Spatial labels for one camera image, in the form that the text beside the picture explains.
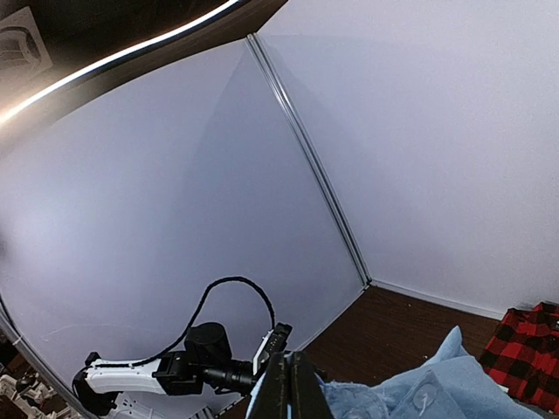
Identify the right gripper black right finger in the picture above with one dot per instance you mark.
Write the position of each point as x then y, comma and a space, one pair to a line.
308, 386

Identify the left aluminium frame post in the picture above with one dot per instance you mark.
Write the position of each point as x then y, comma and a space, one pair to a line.
278, 88

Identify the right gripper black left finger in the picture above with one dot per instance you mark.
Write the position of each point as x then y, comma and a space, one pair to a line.
273, 386

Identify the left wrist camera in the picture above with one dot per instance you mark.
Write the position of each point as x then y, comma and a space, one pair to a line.
274, 342

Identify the light blue long sleeve shirt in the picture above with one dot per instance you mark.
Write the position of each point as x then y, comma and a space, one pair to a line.
451, 384

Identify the red black plaid folded shirt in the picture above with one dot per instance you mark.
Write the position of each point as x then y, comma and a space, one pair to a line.
522, 355

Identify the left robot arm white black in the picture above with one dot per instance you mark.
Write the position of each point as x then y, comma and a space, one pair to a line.
205, 361

